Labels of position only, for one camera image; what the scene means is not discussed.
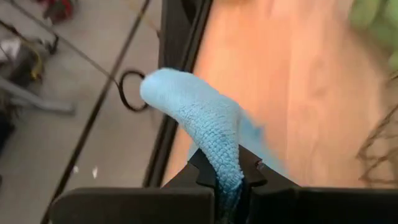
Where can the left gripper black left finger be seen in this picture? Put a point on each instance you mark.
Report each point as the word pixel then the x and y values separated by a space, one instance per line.
pixel 130 207

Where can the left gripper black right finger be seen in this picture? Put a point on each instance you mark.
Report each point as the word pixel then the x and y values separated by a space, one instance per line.
pixel 326 207

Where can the small blue microfiber towel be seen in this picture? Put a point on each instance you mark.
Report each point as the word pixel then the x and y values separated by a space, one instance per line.
pixel 199 115

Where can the green microfiber towel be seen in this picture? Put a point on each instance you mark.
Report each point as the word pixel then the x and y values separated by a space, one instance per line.
pixel 373 18

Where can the grey desk leg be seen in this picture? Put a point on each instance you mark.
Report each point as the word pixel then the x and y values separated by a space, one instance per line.
pixel 37 101

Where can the black metal table frame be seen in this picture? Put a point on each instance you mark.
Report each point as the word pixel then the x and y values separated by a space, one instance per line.
pixel 174 37

